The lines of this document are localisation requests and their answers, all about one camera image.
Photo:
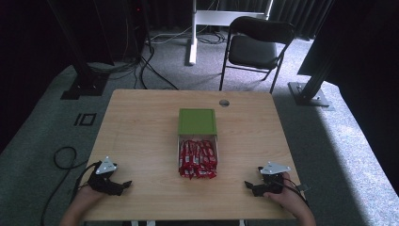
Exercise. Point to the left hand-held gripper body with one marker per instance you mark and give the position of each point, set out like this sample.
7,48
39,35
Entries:
105,183

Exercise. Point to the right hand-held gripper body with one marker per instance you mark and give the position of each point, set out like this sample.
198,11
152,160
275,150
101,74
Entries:
272,182

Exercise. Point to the person's right hand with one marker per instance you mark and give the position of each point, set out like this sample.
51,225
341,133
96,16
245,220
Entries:
287,196

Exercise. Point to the person's left hand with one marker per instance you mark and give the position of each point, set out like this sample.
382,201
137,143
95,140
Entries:
86,194

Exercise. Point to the pile of red snack packets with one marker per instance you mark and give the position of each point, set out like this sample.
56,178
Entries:
197,158

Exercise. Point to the white box drawer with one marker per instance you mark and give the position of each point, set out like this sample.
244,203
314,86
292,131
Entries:
179,147

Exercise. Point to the green box sleeve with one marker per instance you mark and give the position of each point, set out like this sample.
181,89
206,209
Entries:
197,121

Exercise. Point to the grey table grommet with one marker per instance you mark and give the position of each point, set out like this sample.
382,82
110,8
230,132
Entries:
224,103

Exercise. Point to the black metal stand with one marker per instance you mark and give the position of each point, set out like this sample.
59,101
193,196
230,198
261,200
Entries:
310,88
84,75

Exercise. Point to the black folding chair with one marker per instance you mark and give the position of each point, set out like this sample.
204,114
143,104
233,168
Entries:
254,50

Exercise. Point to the white desk frame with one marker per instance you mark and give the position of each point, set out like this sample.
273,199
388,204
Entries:
200,22

